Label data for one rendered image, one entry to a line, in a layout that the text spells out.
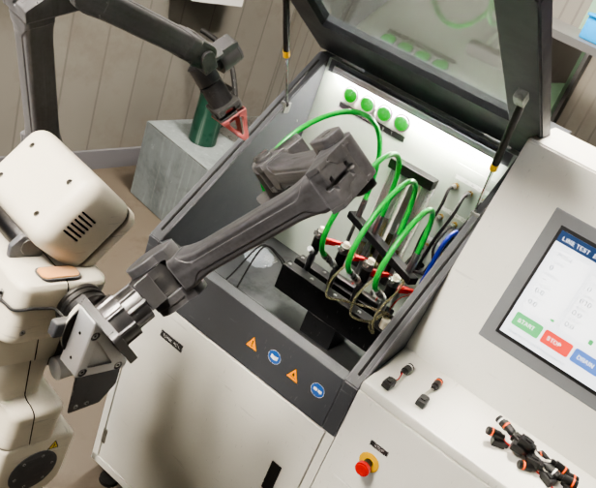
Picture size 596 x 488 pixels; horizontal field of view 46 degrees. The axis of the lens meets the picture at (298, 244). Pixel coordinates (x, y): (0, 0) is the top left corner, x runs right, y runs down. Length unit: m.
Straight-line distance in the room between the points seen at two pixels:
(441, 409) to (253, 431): 0.51
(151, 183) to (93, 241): 2.69
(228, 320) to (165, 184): 2.08
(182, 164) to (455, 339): 2.24
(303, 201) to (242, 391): 0.91
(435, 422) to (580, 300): 0.42
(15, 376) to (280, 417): 0.70
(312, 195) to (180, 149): 2.68
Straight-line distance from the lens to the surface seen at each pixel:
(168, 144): 3.76
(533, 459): 1.66
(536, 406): 1.76
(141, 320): 1.19
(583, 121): 3.72
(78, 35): 3.83
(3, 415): 1.45
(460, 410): 1.70
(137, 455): 2.29
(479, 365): 1.76
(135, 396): 2.18
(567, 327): 1.70
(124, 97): 4.14
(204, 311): 1.85
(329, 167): 1.04
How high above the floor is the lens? 1.94
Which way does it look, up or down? 28 degrees down
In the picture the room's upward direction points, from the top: 21 degrees clockwise
